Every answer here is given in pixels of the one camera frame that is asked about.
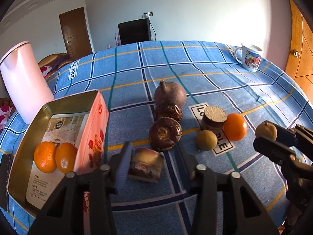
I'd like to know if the green-yellow small fruit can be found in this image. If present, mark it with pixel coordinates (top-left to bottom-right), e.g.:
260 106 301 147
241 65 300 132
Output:
196 130 218 151

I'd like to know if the white pink electric kettle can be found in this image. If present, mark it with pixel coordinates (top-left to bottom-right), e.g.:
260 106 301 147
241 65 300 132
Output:
1 41 54 124

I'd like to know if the orange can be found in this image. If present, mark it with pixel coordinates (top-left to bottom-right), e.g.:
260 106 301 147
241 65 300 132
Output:
223 113 248 141
55 142 77 174
33 142 57 174

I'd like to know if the black television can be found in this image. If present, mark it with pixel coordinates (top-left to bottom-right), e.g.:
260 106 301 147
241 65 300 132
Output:
118 18 151 45

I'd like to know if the blue plaid tablecloth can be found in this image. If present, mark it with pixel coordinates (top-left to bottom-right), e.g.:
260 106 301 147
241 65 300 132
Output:
47 41 312 234

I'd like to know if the cartoon printed white mug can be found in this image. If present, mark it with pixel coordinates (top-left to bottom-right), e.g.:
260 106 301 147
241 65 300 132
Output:
235 44 263 72

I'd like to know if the brown leather sofa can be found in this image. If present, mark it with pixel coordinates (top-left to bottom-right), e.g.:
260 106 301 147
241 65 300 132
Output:
38 52 73 79

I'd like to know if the printed paper sheet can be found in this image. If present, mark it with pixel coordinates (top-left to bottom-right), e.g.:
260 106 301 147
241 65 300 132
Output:
26 112 89 209

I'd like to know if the orange wooden door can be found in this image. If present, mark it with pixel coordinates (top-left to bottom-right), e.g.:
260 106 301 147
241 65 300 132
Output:
285 0 313 101

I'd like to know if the pink metal tin box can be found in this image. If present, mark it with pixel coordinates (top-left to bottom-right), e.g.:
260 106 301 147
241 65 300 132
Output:
6 90 109 234

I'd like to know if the black phone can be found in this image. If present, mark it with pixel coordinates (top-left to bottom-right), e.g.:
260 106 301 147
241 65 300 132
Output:
0 154 13 212

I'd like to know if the dark brown door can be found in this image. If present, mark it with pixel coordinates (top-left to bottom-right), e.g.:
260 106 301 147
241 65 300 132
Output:
59 7 92 61

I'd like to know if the black power cable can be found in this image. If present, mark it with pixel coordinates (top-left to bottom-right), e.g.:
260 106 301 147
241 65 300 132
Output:
142 12 157 42

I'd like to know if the pink floral cushion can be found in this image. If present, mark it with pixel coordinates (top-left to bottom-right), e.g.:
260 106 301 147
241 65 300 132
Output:
0 106 13 131

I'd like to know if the purple round radish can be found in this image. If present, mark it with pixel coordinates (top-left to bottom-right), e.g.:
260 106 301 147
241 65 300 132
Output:
154 80 187 108

